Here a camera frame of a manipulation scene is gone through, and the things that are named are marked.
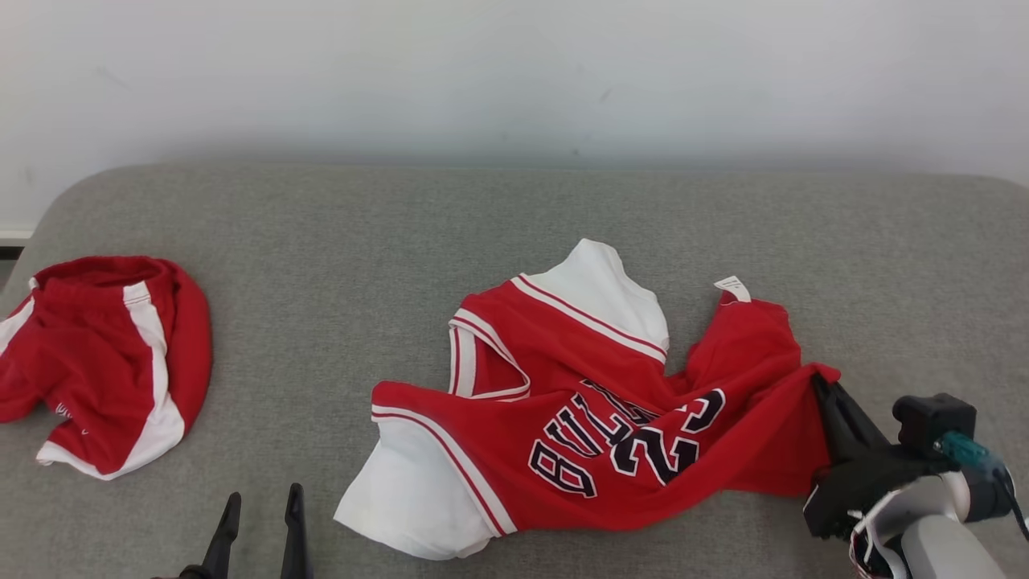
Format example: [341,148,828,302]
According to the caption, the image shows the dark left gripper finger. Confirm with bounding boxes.
[201,491,243,579]
[280,482,313,579]

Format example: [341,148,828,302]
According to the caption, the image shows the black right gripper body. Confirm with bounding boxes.
[803,445,959,540]

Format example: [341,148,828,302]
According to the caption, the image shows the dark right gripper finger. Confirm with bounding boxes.
[811,373,847,469]
[828,381,892,464]

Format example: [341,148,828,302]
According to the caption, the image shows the red white basketball shorts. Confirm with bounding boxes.
[0,256,214,482]

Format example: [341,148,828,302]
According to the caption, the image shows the red Bulls basketball jersey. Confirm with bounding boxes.
[334,238,842,561]

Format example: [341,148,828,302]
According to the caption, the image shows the teal right camera cable connector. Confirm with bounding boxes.
[933,431,1007,474]

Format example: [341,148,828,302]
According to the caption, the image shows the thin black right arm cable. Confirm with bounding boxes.
[997,469,1029,541]

